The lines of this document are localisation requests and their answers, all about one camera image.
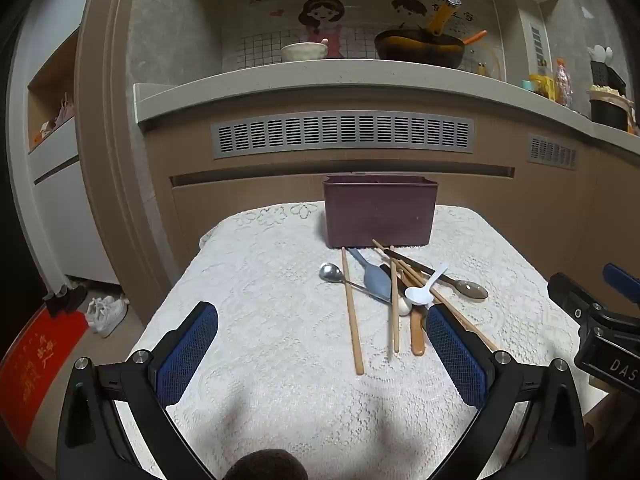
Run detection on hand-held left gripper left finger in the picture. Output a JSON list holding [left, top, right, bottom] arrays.
[[56, 301, 219, 480]]

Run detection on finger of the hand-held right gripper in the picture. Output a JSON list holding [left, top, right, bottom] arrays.
[[547, 272, 608, 330], [602, 262, 640, 307]]

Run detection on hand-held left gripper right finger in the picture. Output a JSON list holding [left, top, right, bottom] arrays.
[[424, 304, 587, 480]]

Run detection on metal spoon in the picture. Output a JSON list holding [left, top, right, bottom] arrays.
[[319, 263, 393, 304]]

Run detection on purple plastic utensil container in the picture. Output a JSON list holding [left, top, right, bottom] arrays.
[[322, 174, 439, 249]]

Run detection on dark brown spoon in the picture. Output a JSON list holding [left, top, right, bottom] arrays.
[[382, 250, 489, 301]]

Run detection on white plastic spoon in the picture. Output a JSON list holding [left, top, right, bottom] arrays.
[[404, 263, 449, 307]]

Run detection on white sneakers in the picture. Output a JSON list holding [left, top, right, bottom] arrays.
[[85, 296, 130, 338]]

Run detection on white lace tablecloth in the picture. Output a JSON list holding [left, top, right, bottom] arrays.
[[117, 201, 608, 480]]

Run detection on blue-grey plastic spoon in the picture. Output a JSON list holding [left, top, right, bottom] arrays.
[[347, 247, 392, 302]]

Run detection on black shoes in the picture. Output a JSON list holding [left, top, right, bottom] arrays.
[[42, 284, 88, 317]]

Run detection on small grey vent grille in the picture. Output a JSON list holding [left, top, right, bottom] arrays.
[[526, 132, 578, 170]]

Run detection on red door mat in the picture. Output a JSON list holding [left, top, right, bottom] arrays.
[[0, 307, 90, 441]]

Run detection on black round bucket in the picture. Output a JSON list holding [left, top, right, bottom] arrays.
[[587, 85, 632, 133]]

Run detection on wooden kitchen cabinet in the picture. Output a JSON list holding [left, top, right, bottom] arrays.
[[145, 120, 640, 441]]

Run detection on white shelf cabinet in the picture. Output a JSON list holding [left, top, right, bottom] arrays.
[[10, 25, 121, 286]]

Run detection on black utensil holder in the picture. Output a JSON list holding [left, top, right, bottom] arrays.
[[587, 46, 627, 96]]

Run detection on clear plastic bottle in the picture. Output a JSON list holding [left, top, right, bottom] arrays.
[[555, 57, 574, 107]]

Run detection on large grey vent grille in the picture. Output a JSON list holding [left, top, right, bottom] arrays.
[[210, 115, 475, 156]]

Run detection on grey kitchen countertop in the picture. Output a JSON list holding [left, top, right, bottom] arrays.
[[134, 57, 640, 161]]

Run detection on white ceramic bowl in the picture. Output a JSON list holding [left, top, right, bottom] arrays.
[[280, 41, 328, 62]]

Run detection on wooden spoon handle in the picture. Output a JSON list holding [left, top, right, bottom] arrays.
[[397, 298, 426, 356]]

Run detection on black wok yellow handle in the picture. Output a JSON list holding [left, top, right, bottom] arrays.
[[374, 0, 467, 70]]

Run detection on boy wall sticker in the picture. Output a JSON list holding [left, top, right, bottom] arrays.
[[391, 0, 428, 31]]

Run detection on girl wall sticker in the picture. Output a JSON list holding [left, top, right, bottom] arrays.
[[298, 0, 346, 59]]

